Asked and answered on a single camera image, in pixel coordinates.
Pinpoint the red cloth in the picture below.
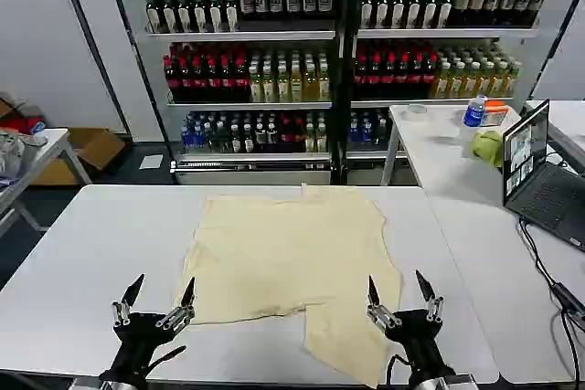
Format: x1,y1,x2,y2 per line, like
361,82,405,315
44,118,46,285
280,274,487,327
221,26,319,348
0,115,47,136

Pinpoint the brown cardboard box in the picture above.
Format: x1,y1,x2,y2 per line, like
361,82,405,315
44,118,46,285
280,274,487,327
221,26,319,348
30,127,127,187

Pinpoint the black power adapter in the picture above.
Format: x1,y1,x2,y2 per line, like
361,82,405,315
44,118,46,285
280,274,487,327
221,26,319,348
549,281,585,319

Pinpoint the white side table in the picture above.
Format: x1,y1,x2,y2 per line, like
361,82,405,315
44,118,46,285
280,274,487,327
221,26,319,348
379,103,525,203

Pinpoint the white table with dark edge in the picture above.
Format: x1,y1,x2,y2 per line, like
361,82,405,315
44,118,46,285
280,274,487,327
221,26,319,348
524,99,585,159

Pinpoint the pale yellow shirt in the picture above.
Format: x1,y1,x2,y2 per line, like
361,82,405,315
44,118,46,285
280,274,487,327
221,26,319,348
175,182,405,389

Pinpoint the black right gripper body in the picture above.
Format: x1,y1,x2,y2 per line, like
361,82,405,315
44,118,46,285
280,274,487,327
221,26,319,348
385,309,457,381

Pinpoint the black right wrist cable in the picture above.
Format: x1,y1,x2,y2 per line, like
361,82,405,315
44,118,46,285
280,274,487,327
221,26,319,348
385,353,412,385

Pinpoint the black laptop cable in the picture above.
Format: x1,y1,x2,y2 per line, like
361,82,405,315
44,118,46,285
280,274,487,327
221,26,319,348
517,216,564,290

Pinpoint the green cloth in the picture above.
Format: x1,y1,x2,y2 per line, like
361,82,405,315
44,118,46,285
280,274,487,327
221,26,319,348
470,130,505,168

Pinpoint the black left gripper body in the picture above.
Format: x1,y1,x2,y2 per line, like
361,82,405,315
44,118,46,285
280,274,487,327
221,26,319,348
99,311,180,385

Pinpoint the grey cloth pile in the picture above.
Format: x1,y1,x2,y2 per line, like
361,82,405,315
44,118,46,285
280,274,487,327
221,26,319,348
0,129,49,182

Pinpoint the black mains cable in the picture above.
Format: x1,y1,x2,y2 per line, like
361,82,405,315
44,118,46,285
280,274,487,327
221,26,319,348
558,308,585,383

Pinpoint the dark grey laptop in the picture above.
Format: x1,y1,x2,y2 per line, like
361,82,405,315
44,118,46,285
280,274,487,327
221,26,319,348
501,98,585,253

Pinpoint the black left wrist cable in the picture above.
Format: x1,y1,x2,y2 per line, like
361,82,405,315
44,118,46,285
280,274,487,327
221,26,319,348
136,344,187,375

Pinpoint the grey metal-legged table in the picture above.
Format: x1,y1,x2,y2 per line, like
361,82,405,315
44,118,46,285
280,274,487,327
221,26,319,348
0,128,93,237

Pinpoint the shelf unit with bottles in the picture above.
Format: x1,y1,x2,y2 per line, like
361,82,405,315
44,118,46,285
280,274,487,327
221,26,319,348
342,0,550,186
101,0,349,186

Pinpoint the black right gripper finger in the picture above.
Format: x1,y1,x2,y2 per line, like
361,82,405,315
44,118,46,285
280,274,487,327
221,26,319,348
414,269,445,323
365,275,403,330

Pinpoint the clear bottle with blue label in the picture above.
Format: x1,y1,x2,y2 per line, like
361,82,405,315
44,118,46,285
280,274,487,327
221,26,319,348
458,94,488,144

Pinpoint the orange and white box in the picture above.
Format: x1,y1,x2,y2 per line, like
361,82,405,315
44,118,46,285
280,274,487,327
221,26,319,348
482,98,510,129

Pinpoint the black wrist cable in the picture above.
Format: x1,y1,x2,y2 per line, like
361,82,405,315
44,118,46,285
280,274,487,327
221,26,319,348
136,344,187,375
385,353,412,385

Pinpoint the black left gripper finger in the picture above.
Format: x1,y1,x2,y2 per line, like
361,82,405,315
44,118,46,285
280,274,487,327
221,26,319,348
112,273,145,328
155,277,197,332

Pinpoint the white paper sheet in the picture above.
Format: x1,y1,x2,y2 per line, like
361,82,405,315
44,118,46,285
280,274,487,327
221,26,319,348
137,153,165,171

